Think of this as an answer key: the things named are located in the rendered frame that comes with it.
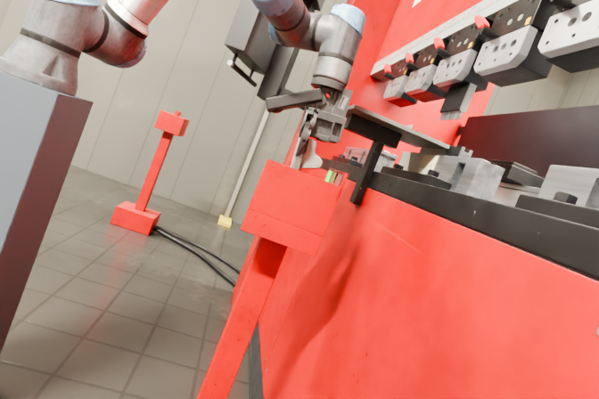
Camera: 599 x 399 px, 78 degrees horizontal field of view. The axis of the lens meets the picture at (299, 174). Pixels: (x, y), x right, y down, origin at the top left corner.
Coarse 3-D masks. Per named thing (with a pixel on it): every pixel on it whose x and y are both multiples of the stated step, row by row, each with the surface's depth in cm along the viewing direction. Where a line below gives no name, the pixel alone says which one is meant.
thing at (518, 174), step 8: (496, 160) 105; (512, 168) 97; (520, 168) 98; (528, 168) 99; (504, 176) 99; (512, 176) 98; (520, 176) 98; (528, 176) 98; (536, 176) 99; (520, 184) 100; (528, 184) 99; (536, 184) 99
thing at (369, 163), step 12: (348, 120) 97; (360, 120) 95; (360, 132) 96; (372, 132) 96; (384, 132) 97; (396, 132) 97; (372, 144) 100; (384, 144) 99; (396, 144) 97; (372, 156) 97; (372, 168) 97; (360, 180) 98; (360, 192) 97
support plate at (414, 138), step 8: (352, 112) 94; (360, 112) 90; (368, 112) 88; (376, 120) 92; (384, 120) 89; (392, 120) 89; (392, 128) 94; (400, 128) 90; (408, 128) 90; (408, 136) 97; (416, 136) 92; (424, 136) 91; (416, 144) 105; (424, 144) 99; (432, 144) 95; (440, 144) 92
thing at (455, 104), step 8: (456, 88) 101; (464, 88) 97; (472, 88) 96; (448, 96) 104; (456, 96) 100; (464, 96) 96; (448, 104) 102; (456, 104) 98; (464, 104) 96; (440, 112) 105; (448, 112) 102; (456, 112) 98
